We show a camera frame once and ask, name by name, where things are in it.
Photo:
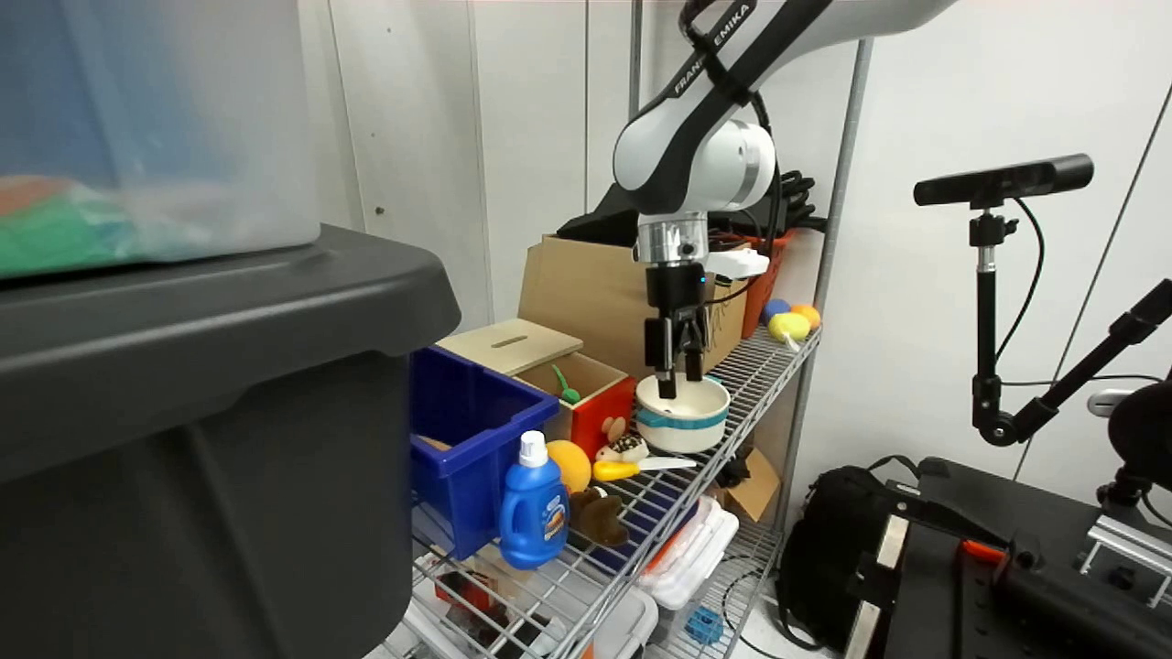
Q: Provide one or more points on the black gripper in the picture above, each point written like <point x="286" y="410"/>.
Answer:
<point x="674" y="296"/>

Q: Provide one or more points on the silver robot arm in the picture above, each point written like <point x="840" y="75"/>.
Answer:
<point x="734" y="160"/>

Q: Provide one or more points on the white pot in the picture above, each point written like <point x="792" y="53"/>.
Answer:
<point x="684" y="427"/>

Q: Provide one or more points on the yellow round toy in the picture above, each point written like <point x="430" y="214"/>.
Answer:
<point x="789" y="331"/>

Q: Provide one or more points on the green toy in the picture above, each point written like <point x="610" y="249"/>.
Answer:
<point x="569" y="390"/>

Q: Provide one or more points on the yellow plastic toy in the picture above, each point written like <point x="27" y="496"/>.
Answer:
<point x="616" y="463"/>

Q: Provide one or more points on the metal rack pole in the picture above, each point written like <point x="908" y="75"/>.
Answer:
<point x="637" y="50"/>
<point x="820" y="278"/>

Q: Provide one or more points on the small dark brown toy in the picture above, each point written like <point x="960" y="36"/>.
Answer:
<point x="596" y="518"/>

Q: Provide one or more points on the orange bucket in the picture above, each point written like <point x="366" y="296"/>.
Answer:
<point x="768" y="305"/>

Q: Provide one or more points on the blue ball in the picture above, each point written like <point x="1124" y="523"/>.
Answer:
<point x="775" y="305"/>

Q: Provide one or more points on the large cardboard box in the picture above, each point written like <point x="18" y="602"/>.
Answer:
<point x="572" y="305"/>

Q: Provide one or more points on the orange ball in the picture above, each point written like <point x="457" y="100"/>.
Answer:
<point x="812" y="315"/>

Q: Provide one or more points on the cardboard flap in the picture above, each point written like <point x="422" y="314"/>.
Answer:
<point x="755" y="490"/>

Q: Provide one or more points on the wooden box with red drawer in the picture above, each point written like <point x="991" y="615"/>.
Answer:
<point x="507" y="347"/>

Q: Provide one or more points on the white plastic container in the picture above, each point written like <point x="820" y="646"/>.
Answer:
<point x="623" y="628"/>
<point x="699" y="549"/>

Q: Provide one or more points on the blue detergent bottle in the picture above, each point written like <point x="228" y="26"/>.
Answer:
<point x="532" y="515"/>

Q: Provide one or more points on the black backpack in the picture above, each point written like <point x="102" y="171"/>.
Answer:
<point x="844" y="537"/>

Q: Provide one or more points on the blue plastic bin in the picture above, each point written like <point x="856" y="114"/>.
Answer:
<point x="472" y="490"/>

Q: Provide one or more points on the blue tape roll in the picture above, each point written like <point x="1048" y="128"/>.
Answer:
<point x="690" y="625"/>

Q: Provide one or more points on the packet with coloured items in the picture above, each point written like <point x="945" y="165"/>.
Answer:
<point x="472" y="593"/>

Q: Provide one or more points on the black cart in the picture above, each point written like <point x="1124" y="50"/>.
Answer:
<point x="1048" y="526"/>

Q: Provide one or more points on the black round object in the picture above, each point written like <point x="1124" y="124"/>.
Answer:
<point x="1147" y="440"/>

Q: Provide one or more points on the dark grey storage tote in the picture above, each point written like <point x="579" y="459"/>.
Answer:
<point x="186" y="490"/>

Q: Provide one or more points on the clear storage bin dark lid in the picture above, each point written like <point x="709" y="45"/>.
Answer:
<point x="186" y="110"/>

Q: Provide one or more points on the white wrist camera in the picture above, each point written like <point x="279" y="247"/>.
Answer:
<point x="739" y="260"/>

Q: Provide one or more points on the black camera stand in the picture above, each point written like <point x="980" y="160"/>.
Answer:
<point x="983" y="315"/>

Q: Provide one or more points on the black bar camera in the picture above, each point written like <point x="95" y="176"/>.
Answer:
<point x="1000" y="181"/>

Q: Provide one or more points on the aluminium rail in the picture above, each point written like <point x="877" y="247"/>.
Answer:
<point x="1124" y="542"/>

